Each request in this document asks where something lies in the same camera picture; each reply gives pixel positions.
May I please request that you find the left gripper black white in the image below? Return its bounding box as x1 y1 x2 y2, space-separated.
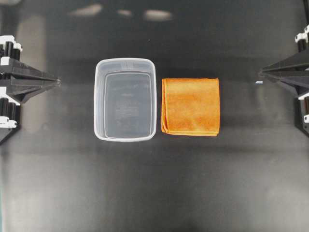
0 35 60 144

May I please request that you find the clear plastic container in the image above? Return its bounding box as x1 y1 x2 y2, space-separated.
94 58 157 142

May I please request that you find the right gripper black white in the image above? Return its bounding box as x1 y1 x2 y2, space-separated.
259 25 309 135

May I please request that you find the orange folded towel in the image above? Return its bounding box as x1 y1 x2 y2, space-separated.
161 78 220 137

